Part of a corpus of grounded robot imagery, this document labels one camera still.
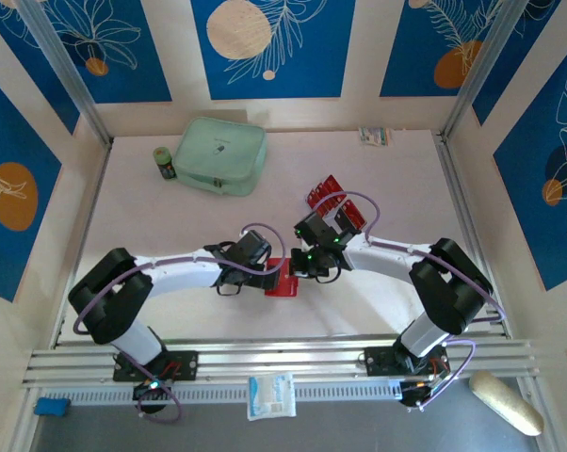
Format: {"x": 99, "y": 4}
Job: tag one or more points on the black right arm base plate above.
{"x": 377, "y": 362}

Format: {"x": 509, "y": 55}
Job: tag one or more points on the aluminium table side rail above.
{"x": 89, "y": 221}
{"x": 463, "y": 221}

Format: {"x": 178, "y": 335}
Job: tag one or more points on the black bottle green lid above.
{"x": 165, "y": 162}

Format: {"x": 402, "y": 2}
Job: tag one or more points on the black credit card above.
{"x": 342, "y": 220}

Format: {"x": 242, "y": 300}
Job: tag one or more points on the red card holder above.
{"x": 286, "y": 288}

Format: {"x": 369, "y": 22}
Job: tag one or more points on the beige bread roll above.
{"x": 505, "y": 402}

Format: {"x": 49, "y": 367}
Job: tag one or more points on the white blue wipes packet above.
{"x": 269, "y": 395}

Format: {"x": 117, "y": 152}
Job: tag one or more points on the aluminium mounting rail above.
{"x": 283, "y": 358}

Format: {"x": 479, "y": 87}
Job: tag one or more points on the mint green zip pouch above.
{"x": 222, "y": 150}

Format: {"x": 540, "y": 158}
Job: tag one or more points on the blue sponge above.
{"x": 52, "y": 407}

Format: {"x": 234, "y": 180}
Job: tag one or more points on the black base connector block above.
{"x": 147, "y": 400}
{"x": 413, "y": 395}

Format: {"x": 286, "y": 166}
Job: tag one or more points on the aluminium frame post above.
{"x": 481, "y": 61}
{"x": 62, "y": 66}

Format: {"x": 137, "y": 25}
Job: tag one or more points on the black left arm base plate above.
{"x": 184, "y": 365}

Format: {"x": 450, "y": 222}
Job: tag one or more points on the small printed packets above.
{"x": 373, "y": 136}

